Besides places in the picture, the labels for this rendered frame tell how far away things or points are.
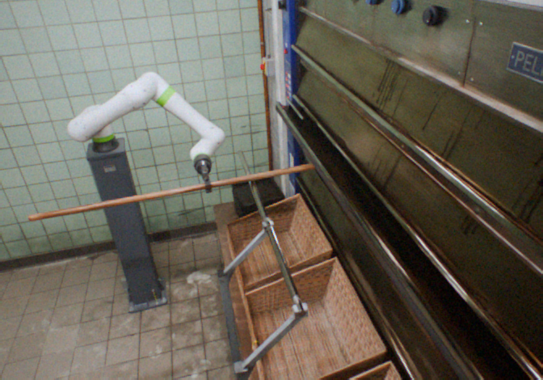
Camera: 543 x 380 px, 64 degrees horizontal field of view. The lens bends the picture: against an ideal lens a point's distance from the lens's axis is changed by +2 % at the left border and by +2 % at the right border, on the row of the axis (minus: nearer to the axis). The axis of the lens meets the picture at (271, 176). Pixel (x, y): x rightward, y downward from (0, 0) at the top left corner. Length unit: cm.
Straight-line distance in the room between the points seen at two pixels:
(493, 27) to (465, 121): 22
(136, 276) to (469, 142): 245
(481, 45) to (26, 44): 273
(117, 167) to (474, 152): 203
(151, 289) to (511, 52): 270
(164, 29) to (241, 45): 53
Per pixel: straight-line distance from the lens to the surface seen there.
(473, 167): 107
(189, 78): 317
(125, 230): 286
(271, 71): 287
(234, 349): 229
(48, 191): 362
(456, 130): 113
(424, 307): 114
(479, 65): 106
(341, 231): 205
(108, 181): 268
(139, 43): 312
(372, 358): 180
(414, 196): 135
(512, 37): 99
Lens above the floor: 226
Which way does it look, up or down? 30 degrees down
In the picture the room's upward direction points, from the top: 4 degrees counter-clockwise
